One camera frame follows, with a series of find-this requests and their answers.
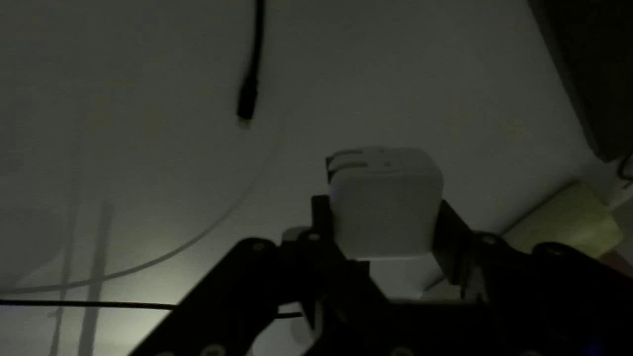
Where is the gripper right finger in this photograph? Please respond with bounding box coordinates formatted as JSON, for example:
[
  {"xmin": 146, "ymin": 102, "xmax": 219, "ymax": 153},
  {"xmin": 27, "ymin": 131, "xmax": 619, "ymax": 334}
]
[{"xmin": 432, "ymin": 200, "xmax": 633, "ymax": 356}]

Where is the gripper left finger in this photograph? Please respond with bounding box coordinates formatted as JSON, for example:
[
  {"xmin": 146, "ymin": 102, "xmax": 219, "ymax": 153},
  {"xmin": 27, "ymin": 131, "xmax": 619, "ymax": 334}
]
[{"xmin": 128, "ymin": 195, "xmax": 392, "ymax": 356}]

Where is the white power adapter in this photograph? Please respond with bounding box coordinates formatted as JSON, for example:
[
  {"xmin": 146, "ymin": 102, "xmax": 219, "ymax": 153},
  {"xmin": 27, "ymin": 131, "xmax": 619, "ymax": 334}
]
[{"xmin": 325, "ymin": 146, "xmax": 444, "ymax": 262}]

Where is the pale yellow block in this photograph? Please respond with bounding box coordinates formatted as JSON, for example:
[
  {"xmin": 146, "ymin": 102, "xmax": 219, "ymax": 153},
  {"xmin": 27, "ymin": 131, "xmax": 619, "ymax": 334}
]
[{"xmin": 499, "ymin": 180, "xmax": 625, "ymax": 259}]

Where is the black box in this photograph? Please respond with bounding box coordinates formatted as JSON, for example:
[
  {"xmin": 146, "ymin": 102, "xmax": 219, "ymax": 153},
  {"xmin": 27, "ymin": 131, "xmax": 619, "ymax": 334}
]
[{"xmin": 527, "ymin": 0, "xmax": 633, "ymax": 163}]

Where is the white cable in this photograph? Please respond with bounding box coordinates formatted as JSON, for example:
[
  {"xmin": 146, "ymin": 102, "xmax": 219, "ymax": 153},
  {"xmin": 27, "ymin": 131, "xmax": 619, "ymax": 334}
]
[{"xmin": 0, "ymin": 163, "xmax": 277, "ymax": 296}]

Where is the thin black cable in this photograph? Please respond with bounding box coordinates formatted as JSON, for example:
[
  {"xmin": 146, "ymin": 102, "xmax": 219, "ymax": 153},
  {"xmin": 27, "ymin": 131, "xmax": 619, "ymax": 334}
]
[{"xmin": 0, "ymin": 298, "xmax": 303, "ymax": 318}]

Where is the black cable with plug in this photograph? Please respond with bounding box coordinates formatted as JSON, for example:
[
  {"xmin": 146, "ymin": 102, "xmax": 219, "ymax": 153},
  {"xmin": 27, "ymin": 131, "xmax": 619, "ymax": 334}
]
[{"xmin": 236, "ymin": 0, "xmax": 267, "ymax": 122}]

